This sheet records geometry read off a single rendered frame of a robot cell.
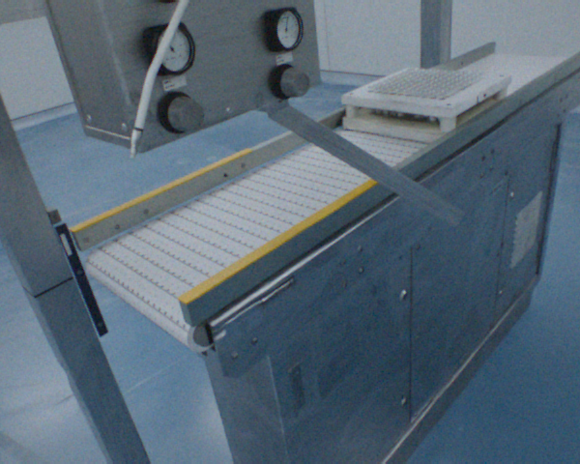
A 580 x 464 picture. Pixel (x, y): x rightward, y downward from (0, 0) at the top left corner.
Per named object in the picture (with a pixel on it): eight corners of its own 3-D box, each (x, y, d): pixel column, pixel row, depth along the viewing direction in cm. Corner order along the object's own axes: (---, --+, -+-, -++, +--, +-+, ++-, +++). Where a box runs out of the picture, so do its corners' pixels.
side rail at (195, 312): (192, 328, 52) (186, 304, 50) (184, 322, 53) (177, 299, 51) (594, 56, 128) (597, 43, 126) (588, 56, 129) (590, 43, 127)
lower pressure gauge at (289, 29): (278, 55, 44) (273, 11, 42) (268, 54, 45) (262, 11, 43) (305, 46, 46) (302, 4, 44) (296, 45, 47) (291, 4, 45)
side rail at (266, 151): (81, 252, 69) (73, 233, 68) (76, 248, 70) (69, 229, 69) (495, 52, 145) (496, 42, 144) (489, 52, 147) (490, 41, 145)
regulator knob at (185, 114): (180, 143, 38) (166, 85, 36) (163, 138, 40) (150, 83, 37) (214, 130, 40) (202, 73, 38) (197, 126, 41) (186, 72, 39)
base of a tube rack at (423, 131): (450, 147, 87) (451, 133, 85) (342, 128, 103) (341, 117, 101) (508, 108, 101) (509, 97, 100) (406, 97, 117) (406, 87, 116)
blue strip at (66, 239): (101, 337, 77) (55, 227, 67) (99, 336, 77) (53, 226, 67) (109, 333, 77) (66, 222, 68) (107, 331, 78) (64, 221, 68)
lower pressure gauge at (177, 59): (160, 80, 36) (148, 27, 35) (151, 79, 37) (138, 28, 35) (200, 69, 39) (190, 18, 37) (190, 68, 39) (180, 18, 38)
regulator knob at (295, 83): (292, 106, 45) (286, 59, 43) (273, 103, 47) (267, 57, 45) (316, 97, 47) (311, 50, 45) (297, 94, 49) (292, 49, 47)
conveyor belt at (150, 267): (192, 360, 55) (182, 326, 53) (92, 284, 72) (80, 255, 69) (588, 74, 133) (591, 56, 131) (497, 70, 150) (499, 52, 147)
